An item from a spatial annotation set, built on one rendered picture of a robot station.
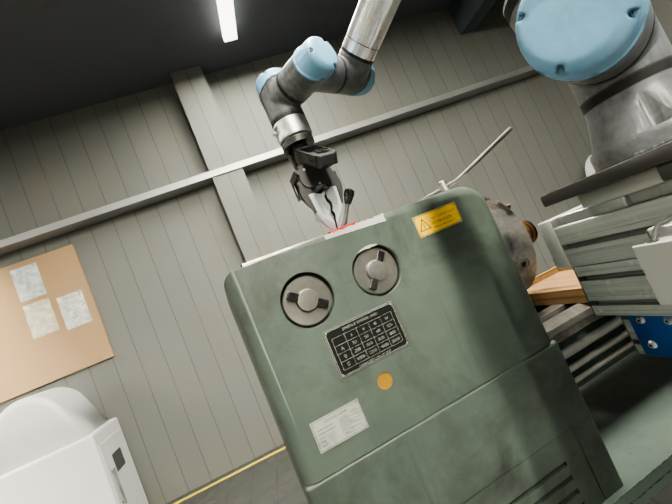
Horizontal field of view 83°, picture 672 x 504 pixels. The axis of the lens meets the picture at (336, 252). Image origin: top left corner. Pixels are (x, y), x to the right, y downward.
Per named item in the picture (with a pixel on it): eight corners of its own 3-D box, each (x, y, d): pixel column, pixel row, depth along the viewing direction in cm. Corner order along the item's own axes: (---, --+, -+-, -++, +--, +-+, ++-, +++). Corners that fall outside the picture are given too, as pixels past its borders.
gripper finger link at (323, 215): (331, 236, 83) (315, 197, 84) (339, 229, 77) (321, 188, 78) (319, 240, 82) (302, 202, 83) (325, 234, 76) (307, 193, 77)
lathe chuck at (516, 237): (533, 298, 93) (470, 187, 99) (465, 315, 122) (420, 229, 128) (559, 284, 96) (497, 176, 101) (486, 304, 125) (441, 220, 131)
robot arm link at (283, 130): (308, 109, 79) (272, 119, 77) (317, 129, 79) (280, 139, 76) (302, 127, 86) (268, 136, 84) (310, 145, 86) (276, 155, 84)
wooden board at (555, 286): (592, 302, 96) (585, 287, 97) (498, 308, 131) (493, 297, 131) (666, 259, 106) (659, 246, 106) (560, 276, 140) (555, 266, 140)
